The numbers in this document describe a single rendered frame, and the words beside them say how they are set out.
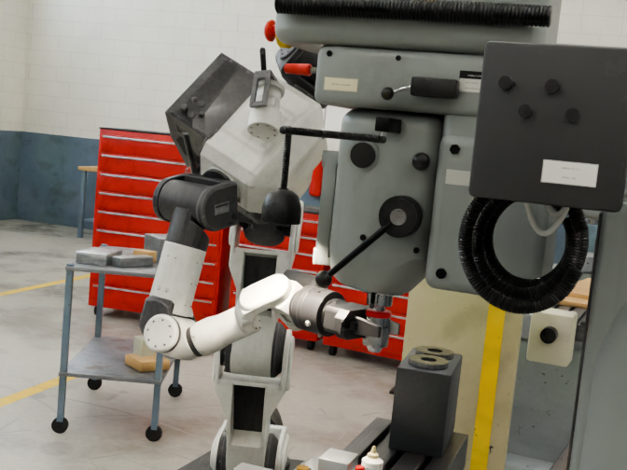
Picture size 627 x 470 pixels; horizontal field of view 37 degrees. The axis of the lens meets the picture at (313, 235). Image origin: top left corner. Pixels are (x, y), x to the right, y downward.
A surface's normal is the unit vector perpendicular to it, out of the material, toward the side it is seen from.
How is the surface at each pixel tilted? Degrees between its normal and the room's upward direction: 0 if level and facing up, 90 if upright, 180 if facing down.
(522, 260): 90
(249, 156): 58
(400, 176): 90
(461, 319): 90
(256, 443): 28
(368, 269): 118
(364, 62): 90
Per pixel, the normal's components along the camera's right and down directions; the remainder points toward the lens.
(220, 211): 0.81, 0.17
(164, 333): -0.35, -0.17
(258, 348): -0.04, -0.05
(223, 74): 0.00, -0.43
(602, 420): -0.71, -0.01
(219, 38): -0.33, 0.07
